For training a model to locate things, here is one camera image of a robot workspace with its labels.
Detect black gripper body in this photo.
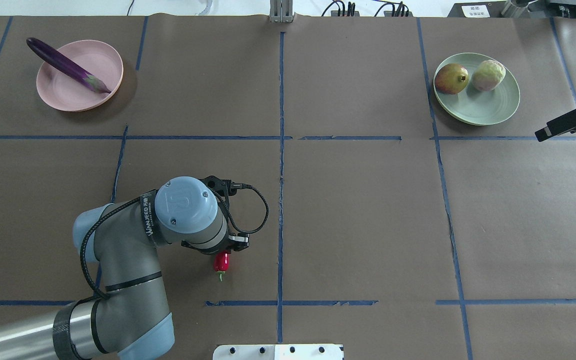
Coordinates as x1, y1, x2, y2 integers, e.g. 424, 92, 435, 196
181, 175, 250, 255

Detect red chili pepper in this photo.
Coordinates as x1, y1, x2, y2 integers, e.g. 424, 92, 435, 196
213, 250, 231, 282

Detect purple eggplant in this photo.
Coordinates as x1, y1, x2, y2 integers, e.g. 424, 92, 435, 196
26, 37, 112, 94

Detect red yellow pomegranate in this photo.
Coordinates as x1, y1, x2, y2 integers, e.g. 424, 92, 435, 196
433, 63, 470, 95

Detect green pink guava fruit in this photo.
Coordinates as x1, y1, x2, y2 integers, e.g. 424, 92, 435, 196
471, 59, 506, 92

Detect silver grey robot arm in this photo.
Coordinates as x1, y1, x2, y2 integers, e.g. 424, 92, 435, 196
0, 176, 252, 360

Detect pink plate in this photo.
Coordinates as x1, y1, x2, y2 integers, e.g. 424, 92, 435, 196
27, 38, 124, 112

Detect green plate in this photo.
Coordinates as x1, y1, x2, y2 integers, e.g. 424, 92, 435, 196
430, 52, 521, 126

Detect grey device with label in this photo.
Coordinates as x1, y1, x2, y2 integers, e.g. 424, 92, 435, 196
447, 0, 506, 19

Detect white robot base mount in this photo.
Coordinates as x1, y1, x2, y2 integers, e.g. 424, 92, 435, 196
212, 343, 345, 360

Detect aluminium frame post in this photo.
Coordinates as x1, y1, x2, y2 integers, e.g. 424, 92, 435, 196
269, 0, 295, 24

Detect black cables on desk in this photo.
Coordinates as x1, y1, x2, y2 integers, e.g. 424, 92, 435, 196
321, 0, 413, 18

